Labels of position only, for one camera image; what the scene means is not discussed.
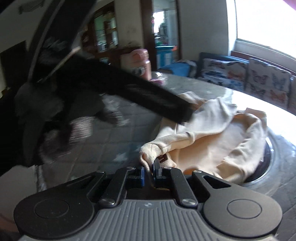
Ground cream white garment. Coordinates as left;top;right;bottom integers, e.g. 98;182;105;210
139;92;267;184

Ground dark wooden cabinet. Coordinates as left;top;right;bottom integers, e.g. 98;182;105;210
78;2;144;65

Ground blue sofa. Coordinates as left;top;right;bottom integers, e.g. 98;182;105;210
159;52;296;112

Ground pink cartoon water bottle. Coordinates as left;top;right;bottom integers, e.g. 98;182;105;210
121;49;152;81

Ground left butterfly cushion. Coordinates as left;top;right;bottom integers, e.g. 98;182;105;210
201;58;248;92

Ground butterfly cushion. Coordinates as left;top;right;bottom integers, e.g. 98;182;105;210
201;58;248;92
245;58;292;109

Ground right butterfly cushion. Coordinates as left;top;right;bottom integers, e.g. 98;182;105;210
245;58;292;109

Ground pink bottle strap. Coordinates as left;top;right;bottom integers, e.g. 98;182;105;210
150;78;168;87

